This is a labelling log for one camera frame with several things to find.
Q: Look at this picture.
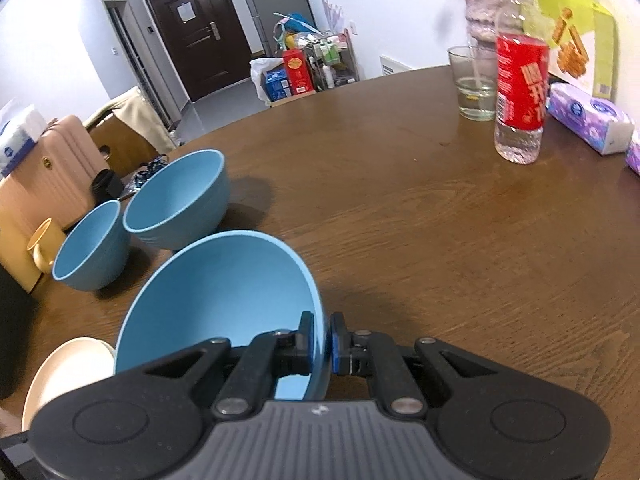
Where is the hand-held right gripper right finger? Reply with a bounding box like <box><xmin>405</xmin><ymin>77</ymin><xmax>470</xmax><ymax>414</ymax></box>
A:
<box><xmin>329</xmin><ymin>311</ymin><xmax>507</xmax><ymax>418</ymax></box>

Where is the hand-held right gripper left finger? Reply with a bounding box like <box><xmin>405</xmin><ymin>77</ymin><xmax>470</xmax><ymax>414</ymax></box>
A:
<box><xmin>142</xmin><ymin>311</ymin><xmax>317</xmax><ymax>420</ymax></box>

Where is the blue bowl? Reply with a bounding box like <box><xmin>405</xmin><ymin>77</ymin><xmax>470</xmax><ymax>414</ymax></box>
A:
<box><xmin>122</xmin><ymin>149</ymin><xmax>231</xmax><ymax>252</ymax></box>
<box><xmin>51</xmin><ymin>200</ymin><xmax>132</xmax><ymax>291</ymax></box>
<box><xmin>114</xmin><ymin>230</ymin><xmax>331</xmax><ymax>402</ymax></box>

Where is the yellow mug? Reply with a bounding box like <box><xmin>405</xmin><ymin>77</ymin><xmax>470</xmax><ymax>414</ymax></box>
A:
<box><xmin>26</xmin><ymin>217</ymin><xmax>69</xmax><ymax>274</ymax></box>

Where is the small black device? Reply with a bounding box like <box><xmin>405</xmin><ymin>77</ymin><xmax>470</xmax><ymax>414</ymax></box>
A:
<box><xmin>90</xmin><ymin>169</ymin><xmax>124</xmax><ymax>206</ymax></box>

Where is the blue carton box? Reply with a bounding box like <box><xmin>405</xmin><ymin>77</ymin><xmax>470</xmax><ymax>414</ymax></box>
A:
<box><xmin>263</xmin><ymin>67</ymin><xmax>292</xmax><ymax>101</ymax></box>

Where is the wooden chair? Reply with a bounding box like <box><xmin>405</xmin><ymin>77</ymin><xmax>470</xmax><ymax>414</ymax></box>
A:
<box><xmin>89</xmin><ymin>110</ymin><xmax>162</xmax><ymax>172</ymax></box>

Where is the red carton box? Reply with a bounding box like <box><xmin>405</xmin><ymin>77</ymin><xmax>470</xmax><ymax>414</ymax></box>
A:
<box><xmin>282</xmin><ymin>48</ymin><xmax>317</xmax><ymax>95</ymax></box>

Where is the beige jacket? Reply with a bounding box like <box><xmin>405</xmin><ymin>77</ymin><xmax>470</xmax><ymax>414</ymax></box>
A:
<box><xmin>81</xmin><ymin>86</ymin><xmax>179</xmax><ymax>154</ymax></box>

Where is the white plastic bag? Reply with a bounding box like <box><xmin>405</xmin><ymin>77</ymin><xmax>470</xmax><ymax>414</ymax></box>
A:
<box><xmin>249</xmin><ymin>57</ymin><xmax>286</xmax><ymax>107</ymax></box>

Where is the storage cart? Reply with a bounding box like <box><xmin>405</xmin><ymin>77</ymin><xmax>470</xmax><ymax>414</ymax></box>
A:
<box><xmin>304</xmin><ymin>34</ymin><xmax>359</xmax><ymax>92</ymax></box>

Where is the clear drinking glass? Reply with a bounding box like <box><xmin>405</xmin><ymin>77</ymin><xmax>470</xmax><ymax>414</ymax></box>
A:
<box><xmin>447</xmin><ymin>46</ymin><xmax>499</xmax><ymax>122</ymax></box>

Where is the pink ribbed suitcase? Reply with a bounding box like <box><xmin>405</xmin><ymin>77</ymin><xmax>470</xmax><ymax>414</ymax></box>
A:
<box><xmin>0</xmin><ymin>114</ymin><xmax>109</xmax><ymax>241</ymax></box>

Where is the colourful bags pile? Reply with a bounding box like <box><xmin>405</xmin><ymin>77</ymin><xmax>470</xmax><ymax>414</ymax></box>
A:
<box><xmin>271</xmin><ymin>11</ymin><xmax>322</xmax><ymax>52</ymax></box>

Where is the red label water bottle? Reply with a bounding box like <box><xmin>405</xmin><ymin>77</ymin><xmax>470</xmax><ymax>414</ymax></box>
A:
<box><xmin>494</xmin><ymin>0</ymin><xmax>551</xmax><ymax>165</ymax></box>

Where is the white blue tissue pack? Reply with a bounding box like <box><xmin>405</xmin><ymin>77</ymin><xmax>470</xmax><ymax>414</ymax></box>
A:
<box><xmin>0</xmin><ymin>104</ymin><xmax>49</xmax><ymax>172</ymax></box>

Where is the side doorway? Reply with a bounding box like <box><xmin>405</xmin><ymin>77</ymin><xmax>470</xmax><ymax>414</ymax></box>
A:
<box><xmin>101</xmin><ymin>0</ymin><xmax>174</xmax><ymax>127</ymax></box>

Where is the dark brown entrance door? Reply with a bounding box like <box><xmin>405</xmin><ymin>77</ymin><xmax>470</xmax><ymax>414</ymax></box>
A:
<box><xmin>143</xmin><ymin>0</ymin><xmax>253</xmax><ymax>103</ymax></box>

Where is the purple tissue pack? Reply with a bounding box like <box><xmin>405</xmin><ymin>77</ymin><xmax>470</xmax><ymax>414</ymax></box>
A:
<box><xmin>546</xmin><ymin>82</ymin><xmax>636</xmax><ymax>155</ymax></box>
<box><xmin>625</xmin><ymin>129</ymin><xmax>640</xmax><ymax>177</ymax></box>

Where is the grey refrigerator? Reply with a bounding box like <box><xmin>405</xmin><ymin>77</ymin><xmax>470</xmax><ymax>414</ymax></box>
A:
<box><xmin>235</xmin><ymin>0</ymin><xmax>319</xmax><ymax>57</ymax></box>

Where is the pink textured vase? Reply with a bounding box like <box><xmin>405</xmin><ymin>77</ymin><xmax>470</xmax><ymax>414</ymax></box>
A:
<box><xmin>461</xmin><ymin>0</ymin><xmax>506</xmax><ymax>61</ymax></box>

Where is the green snack box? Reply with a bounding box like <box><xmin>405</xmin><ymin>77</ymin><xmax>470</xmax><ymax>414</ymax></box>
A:
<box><xmin>531</xmin><ymin>0</ymin><xmax>619</xmax><ymax>102</ymax></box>

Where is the white wall vent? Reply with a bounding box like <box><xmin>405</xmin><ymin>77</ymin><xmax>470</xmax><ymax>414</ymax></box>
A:
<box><xmin>379</xmin><ymin>54</ymin><xmax>417</xmax><ymax>79</ymax></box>

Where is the pink wall hanging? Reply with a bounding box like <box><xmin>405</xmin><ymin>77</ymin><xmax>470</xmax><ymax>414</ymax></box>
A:
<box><xmin>317</xmin><ymin>0</ymin><xmax>347</xmax><ymax>34</ymax></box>

